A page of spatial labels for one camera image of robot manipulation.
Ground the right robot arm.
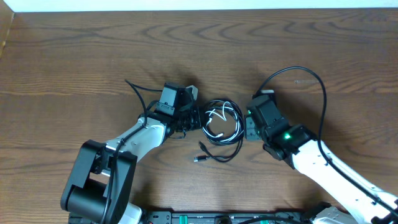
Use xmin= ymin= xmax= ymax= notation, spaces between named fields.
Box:
xmin=245 ymin=92 xmax=397 ymax=223

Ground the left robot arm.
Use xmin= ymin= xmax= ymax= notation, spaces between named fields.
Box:
xmin=60 ymin=83 xmax=203 ymax=223

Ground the black usb cable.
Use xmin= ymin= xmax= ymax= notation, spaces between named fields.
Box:
xmin=194 ymin=99 xmax=245 ymax=163
xmin=198 ymin=101 xmax=243 ymax=156

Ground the white usb cable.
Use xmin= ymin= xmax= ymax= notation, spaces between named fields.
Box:
xmin=205 ymin=101 xmax=242 ymax=141

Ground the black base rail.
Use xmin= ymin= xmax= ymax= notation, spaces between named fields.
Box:
xmin=68 ymin=211 xmax=312 ymax=224

